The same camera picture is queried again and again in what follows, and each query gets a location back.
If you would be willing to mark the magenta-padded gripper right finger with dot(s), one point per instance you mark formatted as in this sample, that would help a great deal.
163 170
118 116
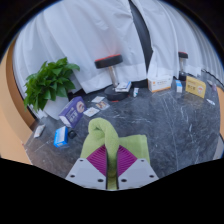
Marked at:
137 173

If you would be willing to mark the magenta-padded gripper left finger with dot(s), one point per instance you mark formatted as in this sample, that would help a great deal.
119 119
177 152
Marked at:
87 173

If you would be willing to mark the light green towel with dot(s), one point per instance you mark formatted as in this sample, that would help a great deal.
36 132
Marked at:
101 133

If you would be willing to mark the small black round object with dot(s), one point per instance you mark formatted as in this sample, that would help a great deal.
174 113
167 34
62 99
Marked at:
72 134

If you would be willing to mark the white paper card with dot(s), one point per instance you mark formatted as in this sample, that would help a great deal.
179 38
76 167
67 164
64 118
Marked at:
91 111
98 99

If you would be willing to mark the purple cardboard box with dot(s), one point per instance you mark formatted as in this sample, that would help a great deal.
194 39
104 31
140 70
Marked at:
71 112

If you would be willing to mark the white flat packet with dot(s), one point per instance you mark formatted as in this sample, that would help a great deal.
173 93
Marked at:
39 131

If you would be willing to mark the printed picture card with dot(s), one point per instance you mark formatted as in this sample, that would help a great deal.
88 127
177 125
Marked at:
102 105

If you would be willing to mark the small white tube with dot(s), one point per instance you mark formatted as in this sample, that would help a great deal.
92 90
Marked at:
136 92

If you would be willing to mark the white booklet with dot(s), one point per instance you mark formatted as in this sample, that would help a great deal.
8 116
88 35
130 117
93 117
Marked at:
123 86

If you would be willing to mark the orange and white tissue box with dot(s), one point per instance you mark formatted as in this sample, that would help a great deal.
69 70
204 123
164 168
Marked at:
160 83

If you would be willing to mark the small white and blue box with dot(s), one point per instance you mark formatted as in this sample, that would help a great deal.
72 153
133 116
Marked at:
179 86

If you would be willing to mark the green plant in white pot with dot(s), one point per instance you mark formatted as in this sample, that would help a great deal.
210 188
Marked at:
50 81

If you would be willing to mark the white pen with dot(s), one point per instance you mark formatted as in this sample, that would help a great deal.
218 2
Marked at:
210 101

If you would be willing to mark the yellow standing sign card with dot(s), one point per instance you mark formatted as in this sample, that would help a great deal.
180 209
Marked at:
195 87

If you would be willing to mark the bar stool with red-black seat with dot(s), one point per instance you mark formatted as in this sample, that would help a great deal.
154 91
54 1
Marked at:
182 55
108 61

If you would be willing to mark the white curtain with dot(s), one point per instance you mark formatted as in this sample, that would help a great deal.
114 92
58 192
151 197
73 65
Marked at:
86 36

